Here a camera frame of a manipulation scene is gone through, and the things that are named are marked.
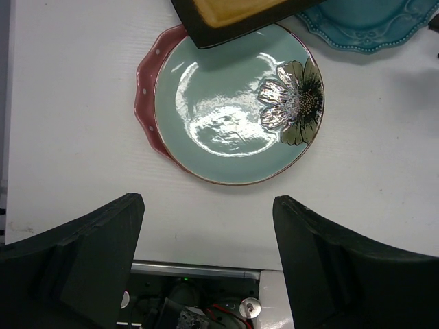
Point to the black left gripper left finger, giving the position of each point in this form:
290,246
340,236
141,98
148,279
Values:
74,275

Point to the teal embossed plate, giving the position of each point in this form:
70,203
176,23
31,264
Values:
367,27

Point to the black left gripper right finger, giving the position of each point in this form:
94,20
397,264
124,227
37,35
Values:
337,278

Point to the yellow square plate black rim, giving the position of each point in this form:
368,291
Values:
213,23

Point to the light green flower plate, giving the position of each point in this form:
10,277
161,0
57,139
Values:
242,112

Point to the red plate under flower plate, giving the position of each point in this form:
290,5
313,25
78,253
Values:
147,75

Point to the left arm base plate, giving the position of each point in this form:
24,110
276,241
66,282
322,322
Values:
161,295

